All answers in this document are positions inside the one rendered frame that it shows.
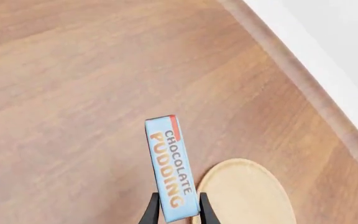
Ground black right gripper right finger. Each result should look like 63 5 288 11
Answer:
198 192 222 224

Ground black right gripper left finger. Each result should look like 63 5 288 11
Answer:
137 192 161 224

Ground round beige plate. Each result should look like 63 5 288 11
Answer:
191 157 297 224

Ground blue chocolate pudding box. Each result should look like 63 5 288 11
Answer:
145 114 201 223

